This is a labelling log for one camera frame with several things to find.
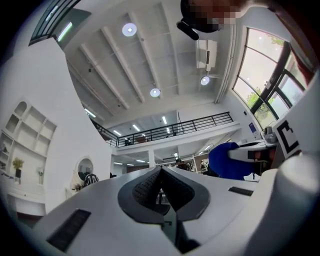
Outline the large black framed window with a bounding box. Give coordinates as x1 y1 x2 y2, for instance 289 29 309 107
231 26 316 121

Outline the black head camera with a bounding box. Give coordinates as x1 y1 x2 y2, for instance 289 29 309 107
176 21 200 41

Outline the white air conditioner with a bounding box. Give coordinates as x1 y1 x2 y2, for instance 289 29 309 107
195 39 218 70

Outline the blue cloth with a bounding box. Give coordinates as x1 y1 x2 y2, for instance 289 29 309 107
208 141 256 181

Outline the potted plant black pot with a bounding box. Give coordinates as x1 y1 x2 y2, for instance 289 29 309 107
12 157 25 179

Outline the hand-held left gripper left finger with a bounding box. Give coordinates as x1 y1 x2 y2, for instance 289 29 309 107
31 165 177 256

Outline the black balcony railing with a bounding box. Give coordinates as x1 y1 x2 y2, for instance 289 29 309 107
90 111 235 149

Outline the white shelf unit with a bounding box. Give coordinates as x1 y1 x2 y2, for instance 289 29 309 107
0 101 58 186

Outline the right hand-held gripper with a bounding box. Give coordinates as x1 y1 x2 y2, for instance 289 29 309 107
228 71 320 164

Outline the person's head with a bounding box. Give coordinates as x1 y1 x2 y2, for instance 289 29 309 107
179 0 248 34

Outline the person's red shirt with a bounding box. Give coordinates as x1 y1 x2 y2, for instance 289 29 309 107
268 0 318 76

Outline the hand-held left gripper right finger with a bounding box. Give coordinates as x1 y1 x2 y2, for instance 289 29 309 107
160 165 260 252

